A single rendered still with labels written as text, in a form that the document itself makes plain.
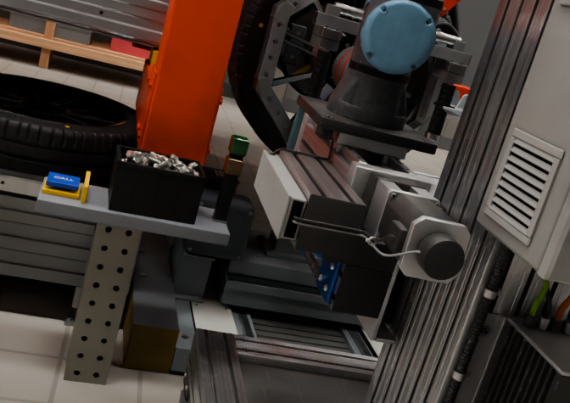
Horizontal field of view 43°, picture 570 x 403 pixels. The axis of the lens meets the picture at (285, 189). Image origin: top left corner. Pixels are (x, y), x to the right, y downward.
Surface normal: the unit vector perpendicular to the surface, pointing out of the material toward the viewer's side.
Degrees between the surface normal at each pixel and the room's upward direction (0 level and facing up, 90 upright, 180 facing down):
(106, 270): 90
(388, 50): 98
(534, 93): 90
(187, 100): 90
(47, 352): 0
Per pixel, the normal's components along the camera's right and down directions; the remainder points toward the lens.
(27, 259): 0.20, 0.31
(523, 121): -0.95, -0.21
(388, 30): -0.11, 0.36
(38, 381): 0.26, -0.93
